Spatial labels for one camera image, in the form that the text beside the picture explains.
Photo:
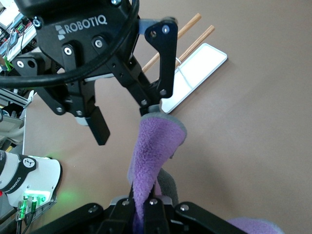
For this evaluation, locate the aluminium profile rail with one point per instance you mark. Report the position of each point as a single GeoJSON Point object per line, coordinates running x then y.
{"type": "Point", "coordinates": [14, 97]}

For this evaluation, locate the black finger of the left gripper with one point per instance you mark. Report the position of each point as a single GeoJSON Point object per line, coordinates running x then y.
{"type": "Point", "coordinates": [167, 61]}

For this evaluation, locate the purple fleece towel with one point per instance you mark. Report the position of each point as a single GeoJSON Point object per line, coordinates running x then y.
{"type": "Point", "coordinates": [151, 151]}

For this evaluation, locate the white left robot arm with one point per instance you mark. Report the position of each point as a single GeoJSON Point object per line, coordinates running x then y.
{"type": "Point", "coordinates": [36, 175]}

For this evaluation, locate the white shelf with electronics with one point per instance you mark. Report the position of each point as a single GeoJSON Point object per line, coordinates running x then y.
{"type": "Point", "coordinates": [14, 36]}

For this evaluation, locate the white rectangular tray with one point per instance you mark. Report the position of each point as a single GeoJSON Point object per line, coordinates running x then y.
{"type": "Point", "coordinates": [202, 61]}

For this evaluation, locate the green plastic clip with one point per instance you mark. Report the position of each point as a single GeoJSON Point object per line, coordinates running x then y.
{"type": "Point", "coordinates": [8, 64]}

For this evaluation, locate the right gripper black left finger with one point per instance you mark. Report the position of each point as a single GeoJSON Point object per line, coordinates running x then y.
{"type": "Point", "coordinates": [112, 219]}

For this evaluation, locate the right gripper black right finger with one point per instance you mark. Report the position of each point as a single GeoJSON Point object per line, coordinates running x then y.
{"type": "Point", "coordinates": [185, 219]}

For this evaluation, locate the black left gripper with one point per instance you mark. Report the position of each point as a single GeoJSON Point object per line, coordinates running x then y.
{"type": "Point", "coordinates": [80, 31]}

